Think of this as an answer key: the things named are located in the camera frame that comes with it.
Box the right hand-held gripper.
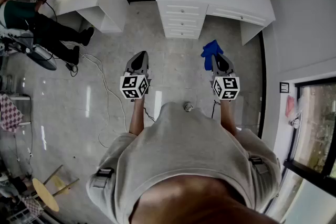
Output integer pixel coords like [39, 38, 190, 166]
[209, 54, 241, 101]

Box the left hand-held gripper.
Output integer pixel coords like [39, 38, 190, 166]
[120, 51, 154, 102]

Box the blue cloth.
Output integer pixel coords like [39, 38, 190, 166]
[201, 39, 224, 71]

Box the person's right forearm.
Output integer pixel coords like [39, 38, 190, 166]
[219, 99, 239, 137]

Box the person's left forearm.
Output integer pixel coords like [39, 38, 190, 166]
[128, 98, 145, 136]

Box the small white table drawer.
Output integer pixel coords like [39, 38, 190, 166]
[165, 28, 203, 38]
[163, 4, 206, 16]
[164, 17, 205, 29]

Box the wide white table drawer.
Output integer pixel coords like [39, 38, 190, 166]
[209, 6, 266, 26]

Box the person's grey shirt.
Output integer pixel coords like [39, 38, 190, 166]
[86, 102, 283, 223]

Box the grey office chair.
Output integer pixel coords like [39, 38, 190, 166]
[0, 28, 58, 71]

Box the black framed window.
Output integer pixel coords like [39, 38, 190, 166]
[282, 77, 336, 224]

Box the checked cloth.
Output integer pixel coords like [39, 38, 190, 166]
[0, 93, 24, 134]

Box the person's neck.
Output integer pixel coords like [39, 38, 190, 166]
[128, 175, 286, 224]

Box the round wooden stool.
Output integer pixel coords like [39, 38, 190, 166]
[31, 164, 80, 212]

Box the white floor cable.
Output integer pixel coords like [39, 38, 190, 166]
[78, 52, 127, 149]

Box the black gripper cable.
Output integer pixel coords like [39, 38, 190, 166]
[143, 107, 157, 123]
[211, 99, 222, 119]

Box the black floor cable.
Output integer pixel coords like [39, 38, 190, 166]
[64, 60, 79, 77]

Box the grey shoulder strap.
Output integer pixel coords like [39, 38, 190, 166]
[248, 156, 270, 174]
[91, 167, 116, 189]

